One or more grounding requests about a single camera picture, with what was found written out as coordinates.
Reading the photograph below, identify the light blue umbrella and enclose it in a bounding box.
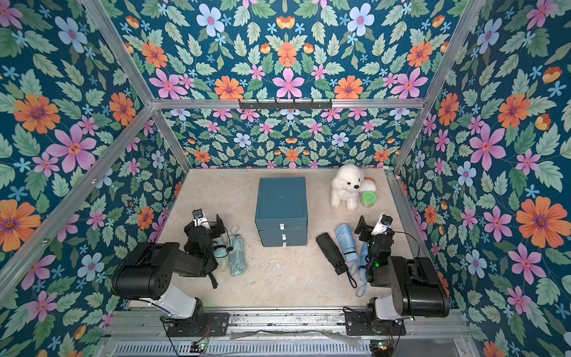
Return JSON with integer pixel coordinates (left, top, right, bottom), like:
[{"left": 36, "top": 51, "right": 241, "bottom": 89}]
[
  {"left": 335, "top": 224, "right": 359, "bottom": 276},
  {"left": 355, "top": 242, "right": 368, "bottom": 298}
]

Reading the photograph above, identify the black umbrella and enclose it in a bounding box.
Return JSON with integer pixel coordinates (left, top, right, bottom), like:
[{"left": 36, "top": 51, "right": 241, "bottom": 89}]
[{"left": 316, "top": 233, "right": 357, "bottom": 289}]

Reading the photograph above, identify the teal drawer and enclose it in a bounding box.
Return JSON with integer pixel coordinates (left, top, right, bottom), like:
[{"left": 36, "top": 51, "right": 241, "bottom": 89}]
[
  {"left": 259, "top": 229, "right": 308, "bottom": 248},
  {"left": 256, "top": 220, "right": 307, "bottom": 231}
]

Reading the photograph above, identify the teal top drawer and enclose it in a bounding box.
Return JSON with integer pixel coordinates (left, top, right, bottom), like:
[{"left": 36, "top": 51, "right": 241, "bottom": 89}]
[{"left": 256, "top": 220, "right": 307, "bottom": 231}]

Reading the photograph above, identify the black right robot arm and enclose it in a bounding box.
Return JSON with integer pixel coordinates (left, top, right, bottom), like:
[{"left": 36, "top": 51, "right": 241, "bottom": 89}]
[{"left": 354, "top": 214, "right": 450, "bottom": 324}]

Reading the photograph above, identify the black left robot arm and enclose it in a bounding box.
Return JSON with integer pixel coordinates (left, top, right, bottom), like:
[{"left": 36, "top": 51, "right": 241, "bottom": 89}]
[{"left": 112, "top": 210, "right": 228, "bottom": 320}]

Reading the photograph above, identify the mint green folded umbrella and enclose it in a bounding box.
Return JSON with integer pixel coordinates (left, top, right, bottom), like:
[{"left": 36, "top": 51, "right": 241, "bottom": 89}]
[{"left": 228, "top": 234, "right": 246, "bottom": 277}]

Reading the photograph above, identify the teal drawer cabinet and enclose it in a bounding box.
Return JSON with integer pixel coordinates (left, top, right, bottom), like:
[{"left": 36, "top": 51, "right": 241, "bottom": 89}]
[{"left": 254, "top": 177, "right": 309, "bottom": 232}]

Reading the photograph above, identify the green lidded cup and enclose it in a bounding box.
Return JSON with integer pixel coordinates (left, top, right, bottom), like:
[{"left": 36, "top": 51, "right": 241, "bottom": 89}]
[{"left": 361, "top": 191, "right": 377, "bottom": 208}]

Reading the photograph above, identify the white plush dog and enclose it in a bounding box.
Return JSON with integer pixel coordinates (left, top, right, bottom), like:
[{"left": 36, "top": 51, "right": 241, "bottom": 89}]
[{"left": 330, "top": 165, "right": 364, "bottom": 211}]

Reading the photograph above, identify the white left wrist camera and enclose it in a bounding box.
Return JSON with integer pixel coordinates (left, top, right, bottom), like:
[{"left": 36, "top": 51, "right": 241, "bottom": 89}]
[{"left": 192, "top": 208, "right": 211, "bottom": 230}]

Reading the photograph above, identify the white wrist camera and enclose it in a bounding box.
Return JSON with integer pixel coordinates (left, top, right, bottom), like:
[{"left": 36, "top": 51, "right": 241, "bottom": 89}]
[
  {"left": 371, "top": 214, "right": 394, "bottom": 237},
  {"left": 192, "top": 208, "right": 211, "bottom": 230}
]

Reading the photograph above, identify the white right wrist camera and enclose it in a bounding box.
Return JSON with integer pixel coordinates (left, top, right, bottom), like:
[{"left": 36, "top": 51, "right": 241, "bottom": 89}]
[{"left": 371, "top": 214, "right": 394, "bottom": 237}]

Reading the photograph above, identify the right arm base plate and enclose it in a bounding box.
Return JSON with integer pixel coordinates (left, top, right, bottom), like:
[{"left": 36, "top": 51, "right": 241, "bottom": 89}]
[{"left": 342, "top": 307, "right": 407, "bottom": 337}]

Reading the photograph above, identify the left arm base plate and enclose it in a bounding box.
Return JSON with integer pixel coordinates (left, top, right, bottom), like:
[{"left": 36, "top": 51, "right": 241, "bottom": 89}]
[{"left": 164, "top": 312, "right": 230, "bottom": 338}]

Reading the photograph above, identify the black wall hook rail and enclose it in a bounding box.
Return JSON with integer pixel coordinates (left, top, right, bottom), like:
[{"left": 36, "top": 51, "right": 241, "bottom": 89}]
[{"left": 238, "top": 99, "right": 333, "bottom": 111}]

